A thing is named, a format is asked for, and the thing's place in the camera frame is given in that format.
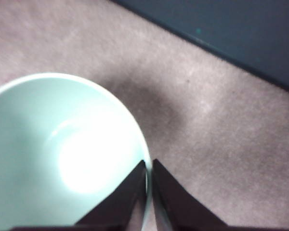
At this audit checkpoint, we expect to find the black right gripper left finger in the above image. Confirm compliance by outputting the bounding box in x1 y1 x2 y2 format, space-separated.
12 160 147 231

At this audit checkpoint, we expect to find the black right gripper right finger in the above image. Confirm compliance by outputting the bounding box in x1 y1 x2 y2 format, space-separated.
153 158 289 231

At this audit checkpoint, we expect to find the teal ceramic bowl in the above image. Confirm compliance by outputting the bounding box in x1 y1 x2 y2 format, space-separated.
0 72 153 231

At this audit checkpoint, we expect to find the black rectangular tray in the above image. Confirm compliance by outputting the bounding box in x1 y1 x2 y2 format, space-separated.
110 0 289 97

